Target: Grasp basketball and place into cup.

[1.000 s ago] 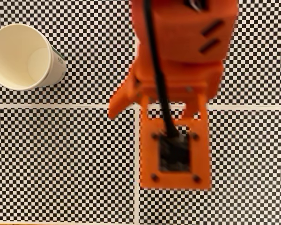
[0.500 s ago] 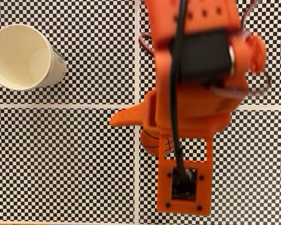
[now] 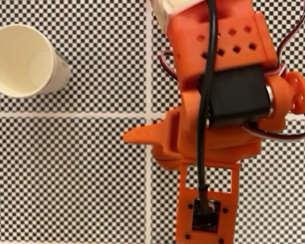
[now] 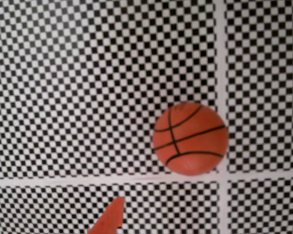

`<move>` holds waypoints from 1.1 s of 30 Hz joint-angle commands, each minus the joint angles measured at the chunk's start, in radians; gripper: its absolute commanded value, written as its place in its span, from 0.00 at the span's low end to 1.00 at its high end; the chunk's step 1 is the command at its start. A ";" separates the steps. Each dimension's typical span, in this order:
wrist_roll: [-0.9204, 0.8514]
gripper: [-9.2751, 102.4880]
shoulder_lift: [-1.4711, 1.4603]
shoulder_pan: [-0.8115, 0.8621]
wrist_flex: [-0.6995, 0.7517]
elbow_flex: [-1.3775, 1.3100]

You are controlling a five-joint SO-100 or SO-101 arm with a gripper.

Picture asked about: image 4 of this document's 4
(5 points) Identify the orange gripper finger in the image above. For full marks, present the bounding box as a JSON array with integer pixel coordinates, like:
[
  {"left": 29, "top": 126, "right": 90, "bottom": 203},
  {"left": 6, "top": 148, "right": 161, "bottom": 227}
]
[{"left": 87, "top": 196, "right": 125, "bottom": 234}]

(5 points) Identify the small orange basketball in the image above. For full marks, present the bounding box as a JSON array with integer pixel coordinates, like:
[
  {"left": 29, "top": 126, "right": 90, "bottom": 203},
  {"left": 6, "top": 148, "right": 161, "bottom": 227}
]
[{"left": 152, "top": 101, "right": 229, "bottom": 176}]

